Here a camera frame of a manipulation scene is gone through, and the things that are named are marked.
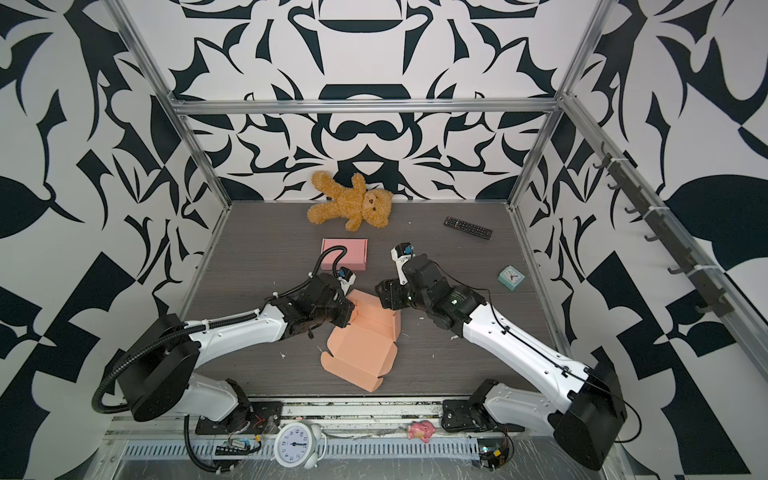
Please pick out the peach cardboard box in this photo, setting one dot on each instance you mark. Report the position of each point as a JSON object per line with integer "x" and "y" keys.
{"x": 364, "y": 351}

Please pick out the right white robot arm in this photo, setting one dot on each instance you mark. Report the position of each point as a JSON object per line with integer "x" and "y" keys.
{"x": 581, "y": 407}

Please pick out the white round alarm clock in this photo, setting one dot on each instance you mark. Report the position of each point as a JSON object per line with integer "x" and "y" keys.
{"x": 300, "y": 444}

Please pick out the small pink toy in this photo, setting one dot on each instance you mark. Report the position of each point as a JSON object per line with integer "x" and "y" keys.
{"x": 421, "y": 430}

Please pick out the black remote control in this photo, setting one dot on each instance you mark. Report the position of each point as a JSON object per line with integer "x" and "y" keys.
{"x": 468, "y": 228}

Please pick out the small teal alarm clock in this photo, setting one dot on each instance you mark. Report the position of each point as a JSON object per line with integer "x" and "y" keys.
{"x": 510, "y": 277}

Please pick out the pink cardboard box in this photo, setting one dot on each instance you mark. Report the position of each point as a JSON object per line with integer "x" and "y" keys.
{"x": 355, "y": 257}

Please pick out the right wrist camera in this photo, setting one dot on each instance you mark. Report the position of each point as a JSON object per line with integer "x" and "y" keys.
{"x": 401, "y": 254}

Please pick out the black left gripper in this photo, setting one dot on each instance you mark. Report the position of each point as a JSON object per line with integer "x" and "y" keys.
{"x": 346, "y": 309}

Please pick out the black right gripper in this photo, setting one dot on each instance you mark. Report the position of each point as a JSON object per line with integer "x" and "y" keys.
{"x": 391, "y": 296}

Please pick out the white slotted cable duct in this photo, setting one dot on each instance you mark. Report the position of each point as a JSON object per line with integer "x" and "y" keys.
{"x": 336, "y": 449}

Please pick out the brown teddy bear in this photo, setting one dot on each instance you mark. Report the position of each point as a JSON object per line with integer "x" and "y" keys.
{"x": 356, "y": 204}

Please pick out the grey wall hook rail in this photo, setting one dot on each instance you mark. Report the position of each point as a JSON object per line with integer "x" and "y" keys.
{"x": 690, "y": 260}

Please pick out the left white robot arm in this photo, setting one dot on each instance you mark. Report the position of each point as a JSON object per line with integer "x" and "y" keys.
{"x": 159, "y": 375}

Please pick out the green circuit board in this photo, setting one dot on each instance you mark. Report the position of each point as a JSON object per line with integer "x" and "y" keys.
{"x": 493, "y": 456}

